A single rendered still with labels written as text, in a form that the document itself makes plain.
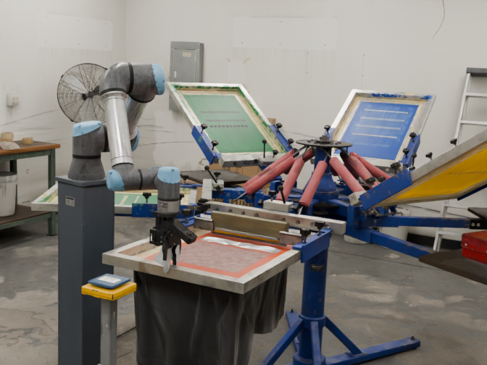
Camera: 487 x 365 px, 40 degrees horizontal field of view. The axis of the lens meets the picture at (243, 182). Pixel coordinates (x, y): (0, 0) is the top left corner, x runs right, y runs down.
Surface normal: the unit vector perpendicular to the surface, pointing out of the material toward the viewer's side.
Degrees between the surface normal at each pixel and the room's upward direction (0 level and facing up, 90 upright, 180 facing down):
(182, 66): 90
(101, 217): 90
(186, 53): 90
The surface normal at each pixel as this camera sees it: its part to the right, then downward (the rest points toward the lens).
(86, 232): 0.77, 0.15
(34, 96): 0.89, 0.12
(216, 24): -0.46, 0.13
